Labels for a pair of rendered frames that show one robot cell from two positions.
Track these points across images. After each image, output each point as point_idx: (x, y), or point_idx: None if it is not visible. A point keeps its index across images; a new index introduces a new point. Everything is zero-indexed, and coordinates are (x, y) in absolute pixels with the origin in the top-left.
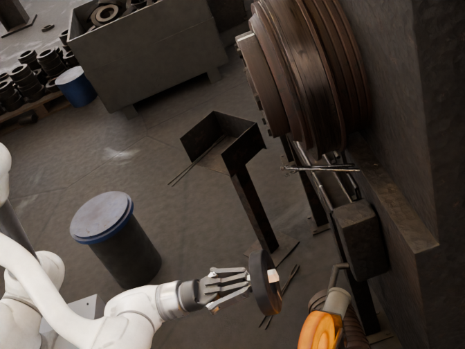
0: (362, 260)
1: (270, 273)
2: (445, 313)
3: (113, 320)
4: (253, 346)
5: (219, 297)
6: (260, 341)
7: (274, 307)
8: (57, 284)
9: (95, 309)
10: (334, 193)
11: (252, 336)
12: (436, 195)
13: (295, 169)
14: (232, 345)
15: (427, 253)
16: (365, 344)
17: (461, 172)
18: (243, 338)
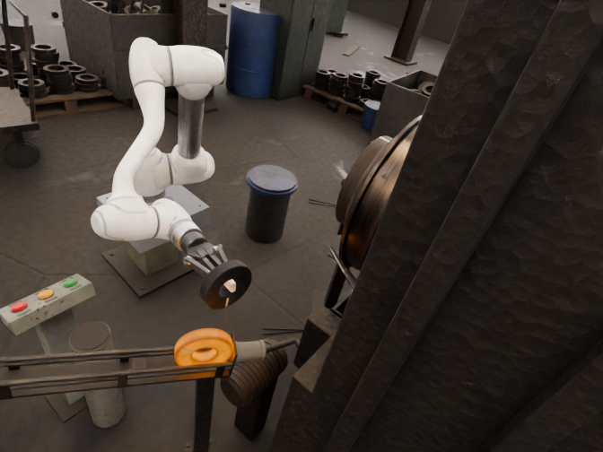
0: (304, 353)
1: (230, 282)
2: (290, 441)
3: (139, 202)
4: (246, 333)
5: (199, 260)
6: (252, 335)
7: (206, 299)
8: (196, 178)
9: (197, 212)
10: None
11: (253, 327)
12: (328, 356)
13: (334, 256)
14: (240, 318)
15: (301, 387)
16: (248, 395)
17: (354, 363)
18: (249, 323)
